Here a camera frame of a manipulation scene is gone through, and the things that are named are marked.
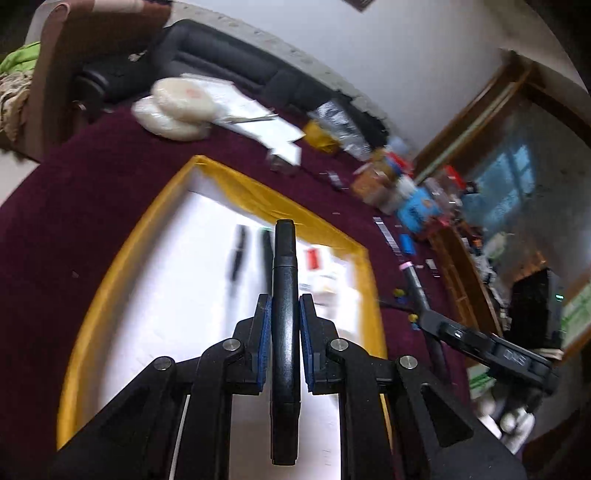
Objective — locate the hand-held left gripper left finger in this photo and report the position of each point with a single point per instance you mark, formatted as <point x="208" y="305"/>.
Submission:
<point x="265" y="341"/>

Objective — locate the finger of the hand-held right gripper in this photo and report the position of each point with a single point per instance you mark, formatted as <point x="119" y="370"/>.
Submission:
<point x="445" y="333"/>

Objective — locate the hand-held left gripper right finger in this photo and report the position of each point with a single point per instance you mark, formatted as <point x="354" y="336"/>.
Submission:
<point x="307" y="341"/>

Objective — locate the plain black marker pen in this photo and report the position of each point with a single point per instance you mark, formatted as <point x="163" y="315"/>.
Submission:
<point x="285" y="286"/>

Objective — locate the pink-capped black marker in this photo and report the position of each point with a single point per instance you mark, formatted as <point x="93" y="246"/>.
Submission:
<point x="413" y="281"/>

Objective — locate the yellow cardboard box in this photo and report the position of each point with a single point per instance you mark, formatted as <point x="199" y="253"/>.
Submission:
<point x="115" y="258"/>

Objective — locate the person's right hand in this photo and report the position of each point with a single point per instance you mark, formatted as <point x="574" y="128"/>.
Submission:
<point x="510" y="422"/>

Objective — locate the black electronic box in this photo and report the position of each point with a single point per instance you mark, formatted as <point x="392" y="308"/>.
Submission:
<point x="535" y="304"/>

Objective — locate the clear jar with blue label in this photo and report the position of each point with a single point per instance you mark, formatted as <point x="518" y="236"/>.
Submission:
<point x="418" y="210"/>

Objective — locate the white plastic jar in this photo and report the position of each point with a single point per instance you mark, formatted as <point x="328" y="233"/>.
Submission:
<point x="401" y="194"/>

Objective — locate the clear jar with orange label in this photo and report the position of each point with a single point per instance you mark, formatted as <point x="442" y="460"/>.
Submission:
<point x="369" y="182"/>

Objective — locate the red-lidded jar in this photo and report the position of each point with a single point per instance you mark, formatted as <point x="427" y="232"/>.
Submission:
<point x="396" y="162"/>

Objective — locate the white papers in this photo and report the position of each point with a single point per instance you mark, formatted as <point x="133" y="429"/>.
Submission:
<point x="258" y="120"/>

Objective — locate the round white wrapped cake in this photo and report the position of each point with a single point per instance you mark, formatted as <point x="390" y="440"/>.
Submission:
<point x="159" y="123"/>
<point x="184" y="97"/>

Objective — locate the dark leather sofa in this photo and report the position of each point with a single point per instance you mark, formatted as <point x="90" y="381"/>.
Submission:
<point x="231" y="60"/>

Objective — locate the patterned blanket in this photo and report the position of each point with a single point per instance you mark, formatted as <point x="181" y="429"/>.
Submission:
<point x="11" y="106"/>

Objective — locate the brown armchair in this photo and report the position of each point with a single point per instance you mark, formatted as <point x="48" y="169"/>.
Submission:
<point x="83" y="37"/>

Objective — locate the green cloth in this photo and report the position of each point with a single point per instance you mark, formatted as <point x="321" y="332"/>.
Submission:
<point x="18" y="57"/>

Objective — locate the bamboo print wall panel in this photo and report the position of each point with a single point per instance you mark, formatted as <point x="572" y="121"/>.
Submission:
<point x="577" y="314"/>

